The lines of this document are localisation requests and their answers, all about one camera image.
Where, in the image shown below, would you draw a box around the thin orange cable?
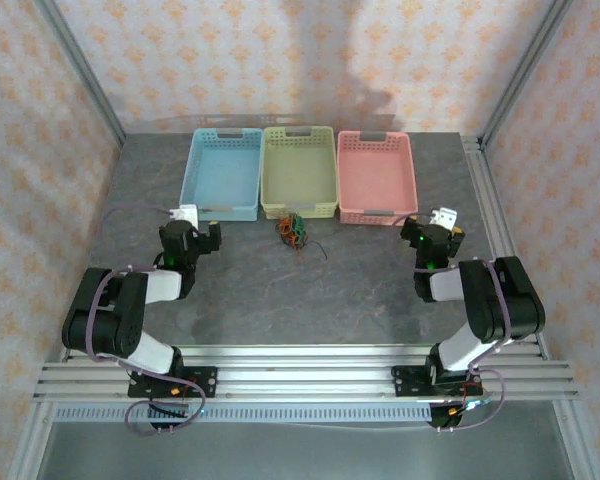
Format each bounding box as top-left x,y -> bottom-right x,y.
275,212 -> 310,250

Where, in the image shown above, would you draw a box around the blue plastic basket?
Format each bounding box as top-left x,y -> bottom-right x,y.
178,128 -> 263,223

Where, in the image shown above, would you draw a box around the pink plastic basket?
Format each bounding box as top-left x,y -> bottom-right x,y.
336,130 -> 420,226

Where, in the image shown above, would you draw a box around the green plastic basket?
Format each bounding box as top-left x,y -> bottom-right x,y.
259,125 -> 340,221

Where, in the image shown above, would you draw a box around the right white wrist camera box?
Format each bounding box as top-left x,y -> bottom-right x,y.
427,205 -> 459,232

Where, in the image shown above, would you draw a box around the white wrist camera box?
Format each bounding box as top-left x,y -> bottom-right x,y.
168,203 -> 201,227
427,205 -> 459,232

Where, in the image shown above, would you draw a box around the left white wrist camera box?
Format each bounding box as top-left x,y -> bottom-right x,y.
168,203 -> 201,227

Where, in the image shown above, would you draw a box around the aluminium side rail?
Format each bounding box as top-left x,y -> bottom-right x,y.
460,133 -> 551,362

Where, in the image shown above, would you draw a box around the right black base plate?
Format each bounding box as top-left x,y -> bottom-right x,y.
390,364 -> 482,400

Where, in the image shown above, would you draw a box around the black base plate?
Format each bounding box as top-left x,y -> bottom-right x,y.
127,366 -> 219,400
390,364 -> 482,400

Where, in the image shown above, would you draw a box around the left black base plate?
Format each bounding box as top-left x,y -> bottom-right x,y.
127,366 -> 219,400

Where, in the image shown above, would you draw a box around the left base power wires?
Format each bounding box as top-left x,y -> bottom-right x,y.
168,380 -> 202,401

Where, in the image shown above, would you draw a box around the base power wires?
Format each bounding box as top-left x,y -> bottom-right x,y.
447,380 -> 492,417
168,380 -> 202,401

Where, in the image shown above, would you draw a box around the aluminium mounting rail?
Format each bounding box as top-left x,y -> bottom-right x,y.
32,342 -> 580,401

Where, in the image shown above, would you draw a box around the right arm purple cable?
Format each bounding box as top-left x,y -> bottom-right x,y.
390,210 -> 506,434

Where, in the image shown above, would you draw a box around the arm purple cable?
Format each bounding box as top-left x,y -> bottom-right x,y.
390,210 -> 506,434
87,202 -> 206,437

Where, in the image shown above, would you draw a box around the right base power wires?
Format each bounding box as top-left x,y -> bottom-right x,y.
447,380 -> 492,417

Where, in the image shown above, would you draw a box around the aluminium frame post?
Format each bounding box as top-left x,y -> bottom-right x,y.
477,0 -> 579,151
32,0 -> 127,147

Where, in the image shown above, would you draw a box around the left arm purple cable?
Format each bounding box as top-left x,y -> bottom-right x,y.
87,202 -> 206,437

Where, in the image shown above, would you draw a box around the slotted grey cable duct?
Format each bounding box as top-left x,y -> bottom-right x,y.
54,403 -> 434,424

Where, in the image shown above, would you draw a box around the aluminium frame leg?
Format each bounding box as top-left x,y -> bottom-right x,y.
7,399 -> 56,480
549,399 -> 600,480

